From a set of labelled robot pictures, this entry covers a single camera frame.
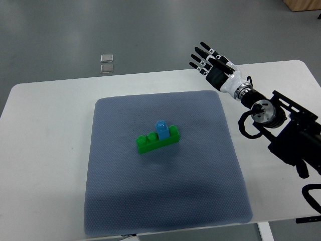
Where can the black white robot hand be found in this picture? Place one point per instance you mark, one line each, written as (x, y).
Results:
(220, 72)

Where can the blue toy block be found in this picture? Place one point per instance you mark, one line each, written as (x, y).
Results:
(162, 130)

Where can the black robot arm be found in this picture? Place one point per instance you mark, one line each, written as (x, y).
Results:
(292, 130)

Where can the green four-stud toy block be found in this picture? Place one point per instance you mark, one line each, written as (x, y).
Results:
(151, 141)

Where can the wooden box corner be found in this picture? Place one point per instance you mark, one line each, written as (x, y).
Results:
(303, 5)

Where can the blue-grey textured mat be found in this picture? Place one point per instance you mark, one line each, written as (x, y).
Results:
(194, 182)

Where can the upper metal floor plate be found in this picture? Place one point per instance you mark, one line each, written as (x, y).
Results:
(106, 58)

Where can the white table leg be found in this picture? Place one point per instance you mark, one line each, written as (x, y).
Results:
(265, 231)

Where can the black table control panel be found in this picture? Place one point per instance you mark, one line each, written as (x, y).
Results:
(308, 219)

